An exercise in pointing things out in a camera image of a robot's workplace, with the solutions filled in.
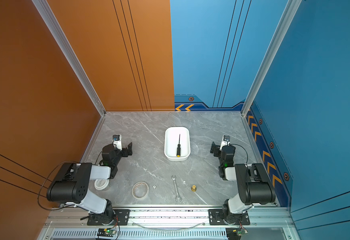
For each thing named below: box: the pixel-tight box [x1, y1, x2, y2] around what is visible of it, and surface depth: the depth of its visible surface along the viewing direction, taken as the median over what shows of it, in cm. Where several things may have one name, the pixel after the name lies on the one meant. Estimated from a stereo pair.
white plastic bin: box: [164, 126, 191, 162], surface depth 102 cm
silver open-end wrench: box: [171, 175, 182, 202], surface depth 83 cm
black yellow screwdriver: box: [176, 134, 181, 158], surface depth 96 cm
